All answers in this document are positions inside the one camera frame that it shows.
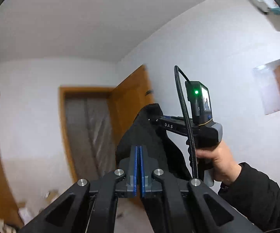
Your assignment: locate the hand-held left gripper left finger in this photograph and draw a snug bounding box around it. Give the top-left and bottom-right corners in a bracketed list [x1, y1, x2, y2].
[19, 146, 138, 233]

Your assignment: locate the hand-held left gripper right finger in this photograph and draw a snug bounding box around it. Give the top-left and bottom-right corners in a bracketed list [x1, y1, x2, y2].
[140, 146, 264, 233]

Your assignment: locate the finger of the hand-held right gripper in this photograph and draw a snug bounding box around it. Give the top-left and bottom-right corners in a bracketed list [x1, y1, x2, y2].
[148, 116, 168, 131]

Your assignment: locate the black garment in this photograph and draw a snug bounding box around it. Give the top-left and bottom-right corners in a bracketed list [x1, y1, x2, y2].
[116, 103, 191, 182]

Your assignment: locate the person's right forearm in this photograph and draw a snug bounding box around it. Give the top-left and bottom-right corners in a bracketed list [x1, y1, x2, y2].
[218, 162, 280, 233]

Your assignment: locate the person's right hand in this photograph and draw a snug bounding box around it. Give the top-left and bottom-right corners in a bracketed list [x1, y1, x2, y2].
[195, 141, 242, 186]

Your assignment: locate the wooden door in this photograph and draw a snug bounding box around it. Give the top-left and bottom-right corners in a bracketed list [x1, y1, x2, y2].
[107, 64, 155, 136]

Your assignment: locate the clear plastic door curtain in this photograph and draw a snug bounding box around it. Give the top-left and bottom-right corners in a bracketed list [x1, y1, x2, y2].
[65, 97, 111, 177]

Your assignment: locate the right hand-held gripper cable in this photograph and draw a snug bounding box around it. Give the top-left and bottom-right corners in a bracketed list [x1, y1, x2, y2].
[174, 65, 200, 180]

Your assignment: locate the square wall mirror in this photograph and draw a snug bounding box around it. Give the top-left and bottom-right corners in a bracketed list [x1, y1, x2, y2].
[253, 59, 280, 115]

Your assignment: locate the wooden door frame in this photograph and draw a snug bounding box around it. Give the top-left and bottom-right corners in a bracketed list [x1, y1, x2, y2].
[59, 85, 114, 182]

